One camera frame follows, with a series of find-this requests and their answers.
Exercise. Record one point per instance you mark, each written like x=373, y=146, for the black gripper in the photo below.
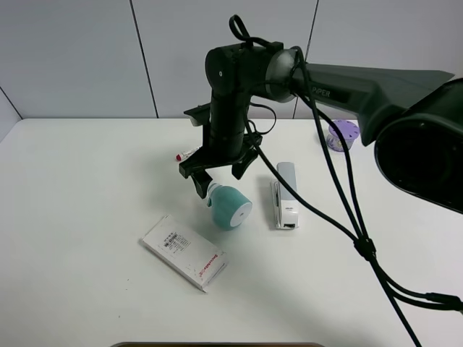
x=224, y=140

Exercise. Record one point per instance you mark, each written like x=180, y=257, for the teal pencil sharpener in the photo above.
x=229, y=207

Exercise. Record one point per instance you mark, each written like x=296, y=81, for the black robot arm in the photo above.
x=412, y=117

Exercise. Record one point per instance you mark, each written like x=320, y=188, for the white grey stapler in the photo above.
x=286, y=207

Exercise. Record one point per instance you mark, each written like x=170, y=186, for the red white marker pen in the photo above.
x=186, y=154

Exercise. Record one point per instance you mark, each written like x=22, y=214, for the white cardboard box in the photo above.
x=188, y=253

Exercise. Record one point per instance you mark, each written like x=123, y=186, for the purple round container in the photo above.
x=349, y=132

